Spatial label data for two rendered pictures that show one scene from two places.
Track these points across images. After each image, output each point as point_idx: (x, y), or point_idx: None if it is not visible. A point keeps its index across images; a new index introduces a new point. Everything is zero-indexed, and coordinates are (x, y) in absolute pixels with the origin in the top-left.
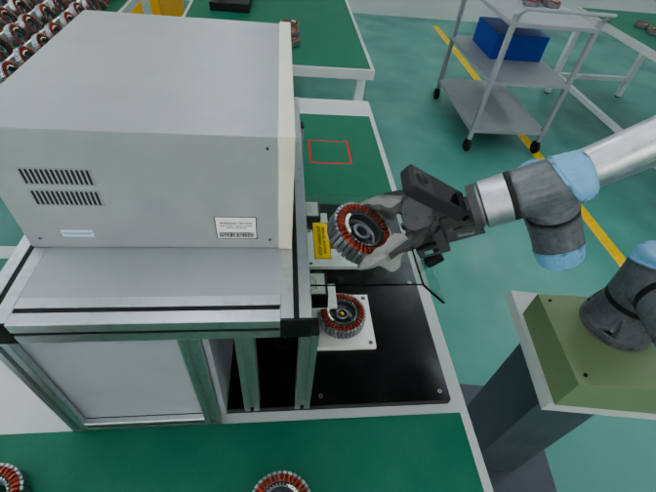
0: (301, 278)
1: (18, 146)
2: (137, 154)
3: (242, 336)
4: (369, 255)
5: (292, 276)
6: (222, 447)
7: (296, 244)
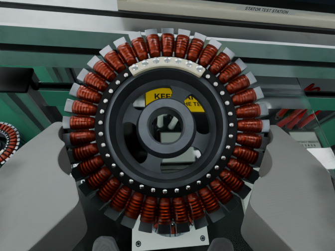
0: (37, 14)
1: None
2: None
3: None
4: (55, 130)
5: (46, 4)
6: (60, 109)
7: (131, 18)
